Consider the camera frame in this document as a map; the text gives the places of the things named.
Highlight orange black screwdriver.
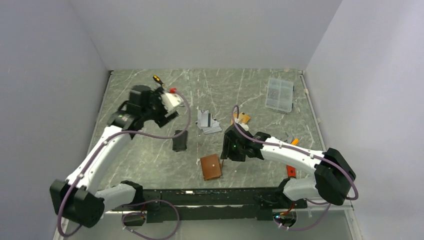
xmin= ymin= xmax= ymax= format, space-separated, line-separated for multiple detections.
xmin=152 ymin=75 xmax=165 ymax=87

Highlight grey orange pliers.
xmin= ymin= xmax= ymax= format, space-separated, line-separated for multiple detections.
xmin=281 ymin=132 xmax=299 ymax=146

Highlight black card stack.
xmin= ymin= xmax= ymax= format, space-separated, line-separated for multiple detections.
xmin=172 ymin=130 xmax=188 ymax=152

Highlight red handled tool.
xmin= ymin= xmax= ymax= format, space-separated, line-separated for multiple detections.
xmin=286 ymin=165 xmax=297 ymax=178

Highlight brown leather card holder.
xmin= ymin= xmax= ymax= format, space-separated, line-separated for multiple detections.
xmin=200 ymin=154 xmax=222 ymax=181

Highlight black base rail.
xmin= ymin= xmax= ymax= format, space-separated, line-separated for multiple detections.
xmin=114 ymin=187 xmax=308 ymax=223

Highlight aluminium frame rail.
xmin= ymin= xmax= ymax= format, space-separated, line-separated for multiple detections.
xmin=62 ymin=204 xmax=362 ymax=240

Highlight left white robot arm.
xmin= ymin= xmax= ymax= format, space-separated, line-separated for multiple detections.
xmin=49 ymin=85 xmax=190 ymax=236

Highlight gold card stack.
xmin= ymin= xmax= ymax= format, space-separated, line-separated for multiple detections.
xmin=233 ymin=112 xmax=251 ymax=125

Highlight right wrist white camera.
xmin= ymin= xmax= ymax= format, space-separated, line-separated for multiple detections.
xmin=238 ymin=122 xmax=249 ymax=131

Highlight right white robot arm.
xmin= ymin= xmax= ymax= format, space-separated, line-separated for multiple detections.
xmin=221 ymin=124 xmax=358 ymax=208

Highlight clear plastic organizer box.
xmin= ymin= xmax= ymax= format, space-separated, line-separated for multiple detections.
xmin=265 ymin=78 xmax=295 ymax=113

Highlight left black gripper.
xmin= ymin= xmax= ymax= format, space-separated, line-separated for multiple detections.
xmin=141 ymin=87 xmax=179 ymax=128

